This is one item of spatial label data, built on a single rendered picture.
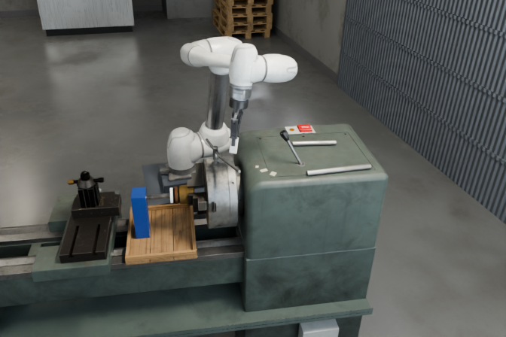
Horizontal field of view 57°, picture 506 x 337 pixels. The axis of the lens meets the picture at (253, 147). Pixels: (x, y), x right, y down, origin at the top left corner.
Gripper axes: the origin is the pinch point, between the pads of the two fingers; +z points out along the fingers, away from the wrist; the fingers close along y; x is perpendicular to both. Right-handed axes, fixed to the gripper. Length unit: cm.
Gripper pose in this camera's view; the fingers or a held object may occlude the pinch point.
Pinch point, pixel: (233, 144)
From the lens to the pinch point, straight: 190.5
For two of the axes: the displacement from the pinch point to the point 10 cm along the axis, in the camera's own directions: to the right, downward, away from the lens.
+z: -1.2, 9.2, 3.7
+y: -1.7, 3.5, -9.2
